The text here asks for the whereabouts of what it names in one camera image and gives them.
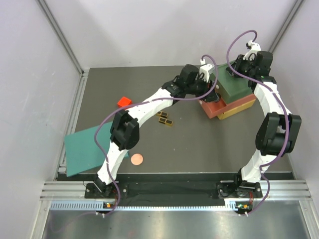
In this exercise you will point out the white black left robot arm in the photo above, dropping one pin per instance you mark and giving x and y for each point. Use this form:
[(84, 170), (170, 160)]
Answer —
[(125, 129)]

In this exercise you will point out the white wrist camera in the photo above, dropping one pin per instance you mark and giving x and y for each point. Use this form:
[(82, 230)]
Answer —
[(253, 49), (205, 70)]

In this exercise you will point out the gold black lipstick case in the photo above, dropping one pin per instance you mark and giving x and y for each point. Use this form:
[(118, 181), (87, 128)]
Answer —
[(166, 121), (162, 114)]

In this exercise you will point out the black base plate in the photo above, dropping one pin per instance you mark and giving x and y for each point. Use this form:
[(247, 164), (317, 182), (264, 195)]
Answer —
[(173, 188)]

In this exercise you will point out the red drawer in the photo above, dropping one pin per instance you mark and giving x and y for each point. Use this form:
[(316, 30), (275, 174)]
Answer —
[(213, 109)]

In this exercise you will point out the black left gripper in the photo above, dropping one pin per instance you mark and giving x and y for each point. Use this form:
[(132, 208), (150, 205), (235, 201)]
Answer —
[(205, 88)]

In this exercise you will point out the aluminium frame rail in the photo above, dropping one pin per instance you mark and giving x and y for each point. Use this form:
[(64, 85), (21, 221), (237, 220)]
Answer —
[(71, 196)]

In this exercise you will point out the copper round compact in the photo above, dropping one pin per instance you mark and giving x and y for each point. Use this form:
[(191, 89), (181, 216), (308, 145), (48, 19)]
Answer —
[(137, 159)]

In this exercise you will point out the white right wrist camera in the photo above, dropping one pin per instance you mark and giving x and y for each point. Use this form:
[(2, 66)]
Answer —
[(253, 49)]

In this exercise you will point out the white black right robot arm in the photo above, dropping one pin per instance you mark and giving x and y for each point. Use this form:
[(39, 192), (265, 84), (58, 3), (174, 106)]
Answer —
[(278, 132)]

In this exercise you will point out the yellow bottom drawer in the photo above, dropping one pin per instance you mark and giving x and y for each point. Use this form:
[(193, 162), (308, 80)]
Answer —
[(236, 110)]

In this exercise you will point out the teal flat board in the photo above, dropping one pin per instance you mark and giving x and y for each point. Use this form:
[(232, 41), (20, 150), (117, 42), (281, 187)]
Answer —
[(82, 153)]

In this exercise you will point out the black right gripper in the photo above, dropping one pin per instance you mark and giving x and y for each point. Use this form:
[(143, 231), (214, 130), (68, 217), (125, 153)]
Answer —
[(239, 62)]

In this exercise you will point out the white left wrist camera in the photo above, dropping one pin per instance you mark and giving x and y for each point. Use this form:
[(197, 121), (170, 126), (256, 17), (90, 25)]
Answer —
[(205, 70)]

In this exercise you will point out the red cube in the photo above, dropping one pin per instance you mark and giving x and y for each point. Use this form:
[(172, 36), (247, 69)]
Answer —
[(124, 101)]

